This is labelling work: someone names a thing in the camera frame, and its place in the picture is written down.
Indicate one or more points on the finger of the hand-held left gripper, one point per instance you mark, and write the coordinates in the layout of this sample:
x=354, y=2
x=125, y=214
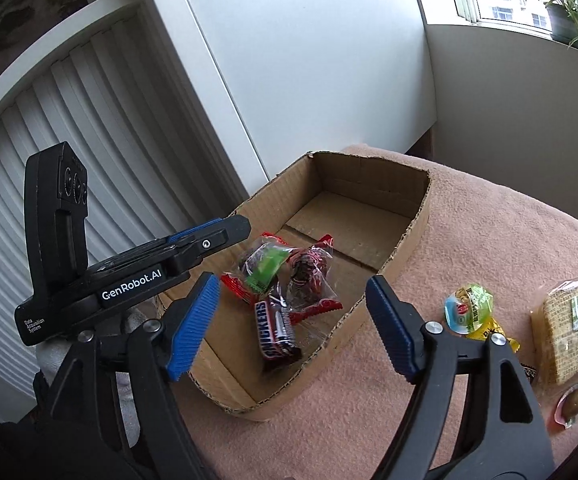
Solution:
x=191, y=231
x=209, y=246

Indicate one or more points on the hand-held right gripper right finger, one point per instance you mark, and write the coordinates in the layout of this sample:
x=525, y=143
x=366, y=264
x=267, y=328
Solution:
x=389, y=325

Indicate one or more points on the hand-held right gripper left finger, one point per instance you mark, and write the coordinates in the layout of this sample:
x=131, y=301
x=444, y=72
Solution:
x=195, y=330

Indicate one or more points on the green lidded jelly cup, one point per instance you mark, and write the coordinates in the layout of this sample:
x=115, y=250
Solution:
x=469, y=307

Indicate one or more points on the yellow snack packet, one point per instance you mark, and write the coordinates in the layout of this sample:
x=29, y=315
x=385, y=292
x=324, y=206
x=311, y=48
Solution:
x=489, y=337

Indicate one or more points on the cardboard box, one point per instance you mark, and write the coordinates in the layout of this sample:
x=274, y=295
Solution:
x=349, y=230

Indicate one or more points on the red packet with green label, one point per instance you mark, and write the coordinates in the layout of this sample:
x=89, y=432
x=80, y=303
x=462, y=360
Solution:
x=261, y=267

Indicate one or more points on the brown chocolate bar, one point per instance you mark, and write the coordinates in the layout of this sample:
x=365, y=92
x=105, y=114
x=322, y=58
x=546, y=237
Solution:
x=276, y=332

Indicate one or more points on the clear and red candy packet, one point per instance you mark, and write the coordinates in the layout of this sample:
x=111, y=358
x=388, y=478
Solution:
x=311, y=280

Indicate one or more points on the white slatted panel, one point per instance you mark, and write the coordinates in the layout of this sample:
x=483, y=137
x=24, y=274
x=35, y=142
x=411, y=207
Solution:
x=94, y=110

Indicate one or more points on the dark snack packet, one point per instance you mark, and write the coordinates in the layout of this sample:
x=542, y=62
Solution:
x=528, y=374

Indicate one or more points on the pink blanket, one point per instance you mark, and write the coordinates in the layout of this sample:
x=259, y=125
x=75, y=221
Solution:
x=494, y=220

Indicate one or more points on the white cabinet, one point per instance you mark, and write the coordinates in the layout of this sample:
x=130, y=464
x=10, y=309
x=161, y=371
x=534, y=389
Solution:
x=309, y=70

